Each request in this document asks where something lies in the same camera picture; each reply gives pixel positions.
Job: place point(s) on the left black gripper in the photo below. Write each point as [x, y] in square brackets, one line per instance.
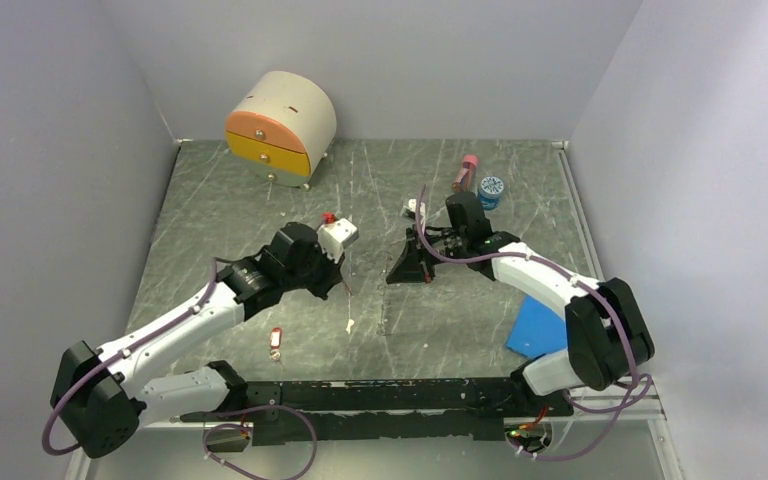
[332, 277]

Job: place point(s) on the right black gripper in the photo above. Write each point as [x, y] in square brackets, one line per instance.
[410, 267]

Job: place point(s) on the key with red tag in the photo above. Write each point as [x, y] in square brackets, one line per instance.
[347, 287]

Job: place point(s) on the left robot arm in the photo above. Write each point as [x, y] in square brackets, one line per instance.
[235, 292]

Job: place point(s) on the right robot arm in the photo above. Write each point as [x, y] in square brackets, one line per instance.
[606, 336]

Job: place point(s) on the key with red label fob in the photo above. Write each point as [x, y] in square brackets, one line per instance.
[275, 341]

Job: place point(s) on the pink capped brown vial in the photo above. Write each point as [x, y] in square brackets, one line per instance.
[466, 173]

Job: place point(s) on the blue round tin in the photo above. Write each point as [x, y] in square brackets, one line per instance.
[490, 191]

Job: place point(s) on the blue foam sheet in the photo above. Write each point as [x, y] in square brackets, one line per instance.
[537, 331]

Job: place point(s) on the round beige drawer box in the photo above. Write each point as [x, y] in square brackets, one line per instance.
[282, 128]

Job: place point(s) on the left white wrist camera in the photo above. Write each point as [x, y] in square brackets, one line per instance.
[336, 235]

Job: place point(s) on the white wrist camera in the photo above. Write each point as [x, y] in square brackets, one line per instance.
[336, 235]
[415, 212]

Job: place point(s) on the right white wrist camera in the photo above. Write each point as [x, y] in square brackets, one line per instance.
[415, 212]

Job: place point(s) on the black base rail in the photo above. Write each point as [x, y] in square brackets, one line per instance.
[293, 411]

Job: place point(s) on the aluminium frame rail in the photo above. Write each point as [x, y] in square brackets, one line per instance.
[107, 415]

